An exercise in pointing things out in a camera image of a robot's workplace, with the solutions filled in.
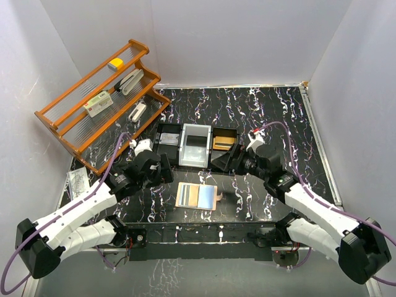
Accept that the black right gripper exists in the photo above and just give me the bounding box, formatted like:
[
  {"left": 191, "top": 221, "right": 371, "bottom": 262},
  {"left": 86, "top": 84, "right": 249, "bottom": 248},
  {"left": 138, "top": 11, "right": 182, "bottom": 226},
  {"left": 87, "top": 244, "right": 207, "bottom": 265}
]
[{"left": 212, "top": 143, "right": 268, "bottom": 181}]

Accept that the beige leather card holder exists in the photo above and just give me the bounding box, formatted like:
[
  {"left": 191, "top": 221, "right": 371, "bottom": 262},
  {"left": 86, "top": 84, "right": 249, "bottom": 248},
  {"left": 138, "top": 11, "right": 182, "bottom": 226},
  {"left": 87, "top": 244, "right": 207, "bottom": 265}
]
[{"left": 175, "top": 183, "right": 223, "bottom": 211}]

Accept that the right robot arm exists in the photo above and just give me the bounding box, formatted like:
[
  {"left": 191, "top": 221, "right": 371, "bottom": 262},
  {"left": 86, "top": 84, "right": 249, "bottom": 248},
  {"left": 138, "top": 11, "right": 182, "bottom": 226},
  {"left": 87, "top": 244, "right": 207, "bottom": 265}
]
[{"left": 211, "top": 144, "right": 392, "bottom": 284}]

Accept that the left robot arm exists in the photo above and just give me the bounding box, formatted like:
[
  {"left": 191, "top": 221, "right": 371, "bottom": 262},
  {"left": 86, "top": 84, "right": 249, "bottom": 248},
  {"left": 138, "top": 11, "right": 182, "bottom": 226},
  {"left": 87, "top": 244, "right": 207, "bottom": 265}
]
[{"left": 15, "top": 150, "right": 173, "bottom": 279}]

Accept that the silver card in left tray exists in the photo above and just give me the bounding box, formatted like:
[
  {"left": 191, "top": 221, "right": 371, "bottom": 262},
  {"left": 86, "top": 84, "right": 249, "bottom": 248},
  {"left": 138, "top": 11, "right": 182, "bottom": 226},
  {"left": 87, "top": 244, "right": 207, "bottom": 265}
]
[{"left": 159, "top": 133, "right": 179, "bottom": 146}]

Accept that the black right tray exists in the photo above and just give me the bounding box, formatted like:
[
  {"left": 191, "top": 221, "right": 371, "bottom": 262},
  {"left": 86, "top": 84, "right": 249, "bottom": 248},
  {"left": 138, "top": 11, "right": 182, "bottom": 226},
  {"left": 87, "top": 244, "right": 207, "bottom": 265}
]
[{"left": 210, "top": 127, "right": 239, "bottom": 170}]

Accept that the black tray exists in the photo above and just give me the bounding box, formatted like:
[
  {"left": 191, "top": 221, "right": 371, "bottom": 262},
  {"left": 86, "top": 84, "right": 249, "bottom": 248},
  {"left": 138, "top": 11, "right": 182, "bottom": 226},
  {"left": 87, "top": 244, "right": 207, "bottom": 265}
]
[
  {"left": 210, "top": 127, "right": 239, "bottom": 170},
  {"left": 153, "top": 123, "right": 182, "bottom": 166}
]

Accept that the black left tray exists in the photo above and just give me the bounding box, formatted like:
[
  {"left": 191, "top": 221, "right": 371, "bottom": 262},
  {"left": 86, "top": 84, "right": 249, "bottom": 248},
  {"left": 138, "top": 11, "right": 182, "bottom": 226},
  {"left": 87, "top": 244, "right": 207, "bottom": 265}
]
[{"left": 153, "top": 123, "right": 182, "bottom": 166}]

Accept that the white tray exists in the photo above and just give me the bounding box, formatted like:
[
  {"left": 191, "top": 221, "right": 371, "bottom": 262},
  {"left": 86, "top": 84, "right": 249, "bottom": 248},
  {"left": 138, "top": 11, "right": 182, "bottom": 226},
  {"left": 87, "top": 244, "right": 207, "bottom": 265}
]
[{"left": 179, "top": 124, "right": 212, "bottom": 168}]

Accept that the small white stapler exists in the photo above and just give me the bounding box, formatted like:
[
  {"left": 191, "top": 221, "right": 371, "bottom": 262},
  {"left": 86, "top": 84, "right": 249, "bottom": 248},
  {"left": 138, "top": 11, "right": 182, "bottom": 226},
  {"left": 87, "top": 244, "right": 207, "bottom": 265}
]
[{"left": 128, "top": 102, "right": 147, "bottom": 123}]

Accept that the white printed paper sheet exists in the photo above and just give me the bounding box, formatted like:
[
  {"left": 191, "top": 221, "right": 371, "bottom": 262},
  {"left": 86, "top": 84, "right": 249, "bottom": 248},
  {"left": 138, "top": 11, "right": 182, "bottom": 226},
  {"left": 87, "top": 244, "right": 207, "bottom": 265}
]
[{"left": 67, "top": 168, "right": 90, "bottom": 200}]

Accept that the orange wooden shelf rack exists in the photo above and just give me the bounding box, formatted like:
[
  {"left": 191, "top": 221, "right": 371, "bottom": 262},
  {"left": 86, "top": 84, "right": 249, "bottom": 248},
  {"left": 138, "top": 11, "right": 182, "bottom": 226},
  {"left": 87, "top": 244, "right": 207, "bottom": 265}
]
[{"left": 35, "top": 40, "right": 171, "bottom": 175}]

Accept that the white staples box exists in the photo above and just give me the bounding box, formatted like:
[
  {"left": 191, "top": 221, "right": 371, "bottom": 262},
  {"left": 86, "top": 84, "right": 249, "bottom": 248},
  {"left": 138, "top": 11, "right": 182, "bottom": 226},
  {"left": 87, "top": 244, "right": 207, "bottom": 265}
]
[{"left": 84, "top": 90, "right": 113, "bottom": 118}]

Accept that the white black stapler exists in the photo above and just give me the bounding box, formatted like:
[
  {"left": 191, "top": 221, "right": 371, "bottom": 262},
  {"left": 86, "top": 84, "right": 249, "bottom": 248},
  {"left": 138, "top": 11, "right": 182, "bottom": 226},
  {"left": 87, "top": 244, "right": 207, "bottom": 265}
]
[{"left": 114, "top": 69, "right": 144, "bottom": 96}]

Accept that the yellow white tape measure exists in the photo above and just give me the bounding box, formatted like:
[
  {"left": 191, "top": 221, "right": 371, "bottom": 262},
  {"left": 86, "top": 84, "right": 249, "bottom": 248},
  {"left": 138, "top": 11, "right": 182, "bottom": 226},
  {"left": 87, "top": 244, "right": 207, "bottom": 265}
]
[{"left": 107, "top": 58, "right": 124, "bottom": 72}]

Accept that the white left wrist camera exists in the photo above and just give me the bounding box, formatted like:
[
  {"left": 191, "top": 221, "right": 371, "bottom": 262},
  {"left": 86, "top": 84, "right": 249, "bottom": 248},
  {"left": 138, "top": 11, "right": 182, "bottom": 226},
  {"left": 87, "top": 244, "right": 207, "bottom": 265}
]
[{"left": 134, "top": 139, "right": 153, "bottom": 155}]

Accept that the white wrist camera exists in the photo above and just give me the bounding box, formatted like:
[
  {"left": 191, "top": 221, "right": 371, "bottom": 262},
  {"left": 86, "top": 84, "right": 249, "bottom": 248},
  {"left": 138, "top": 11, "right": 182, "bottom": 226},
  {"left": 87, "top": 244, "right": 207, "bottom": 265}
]
[
  {"left": 246, "top": 128, "right": 264, "bottom": 152},
  {"left": 134, "top": 139, "right": 153, "bottom": 155}
]

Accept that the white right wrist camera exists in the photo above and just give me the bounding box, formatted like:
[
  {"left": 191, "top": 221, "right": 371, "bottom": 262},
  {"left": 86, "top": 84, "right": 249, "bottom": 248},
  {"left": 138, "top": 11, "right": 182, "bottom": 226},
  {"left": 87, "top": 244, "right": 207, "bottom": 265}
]
[{"left": 246, "top": 128, "right": 264, "bottom": 152}]

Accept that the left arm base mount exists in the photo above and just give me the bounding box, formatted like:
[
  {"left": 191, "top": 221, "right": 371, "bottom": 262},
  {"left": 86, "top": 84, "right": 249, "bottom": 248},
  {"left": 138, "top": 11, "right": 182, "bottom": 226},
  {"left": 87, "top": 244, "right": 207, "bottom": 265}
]
[{"left": 109, "top": 227, "right": 147, "bottom": 249}]

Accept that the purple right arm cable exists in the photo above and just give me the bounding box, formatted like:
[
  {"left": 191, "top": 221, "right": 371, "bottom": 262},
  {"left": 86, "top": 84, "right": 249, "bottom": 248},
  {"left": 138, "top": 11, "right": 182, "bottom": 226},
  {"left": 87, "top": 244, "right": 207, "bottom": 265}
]
[{"left": 253, "top": 121, "right": 396, "bottom": 287}]

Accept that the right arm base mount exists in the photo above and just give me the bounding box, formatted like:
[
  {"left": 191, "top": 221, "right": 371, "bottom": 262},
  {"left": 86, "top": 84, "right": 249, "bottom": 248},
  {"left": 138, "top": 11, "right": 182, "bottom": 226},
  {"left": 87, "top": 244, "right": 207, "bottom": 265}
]
[{"left": 247, "top": 227, "right": 292, "bottom": 248}]

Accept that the aluminium frame rail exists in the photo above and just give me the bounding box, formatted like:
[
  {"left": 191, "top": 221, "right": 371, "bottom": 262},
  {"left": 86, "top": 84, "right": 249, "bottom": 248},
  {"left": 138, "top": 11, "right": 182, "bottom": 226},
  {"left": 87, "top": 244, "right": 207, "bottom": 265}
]
[{"left": 23, "top": 243, "right": 382, "bottom": 296}]

